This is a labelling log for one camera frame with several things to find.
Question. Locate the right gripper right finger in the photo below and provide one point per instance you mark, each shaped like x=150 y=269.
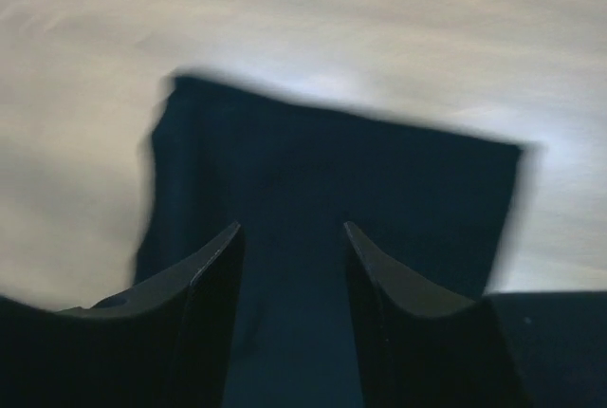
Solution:
x=421 y=345

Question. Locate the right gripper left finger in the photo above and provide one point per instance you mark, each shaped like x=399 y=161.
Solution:
x=164 y=342

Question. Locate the black t shirt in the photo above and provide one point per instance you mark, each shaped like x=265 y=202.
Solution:
x=293 y=176

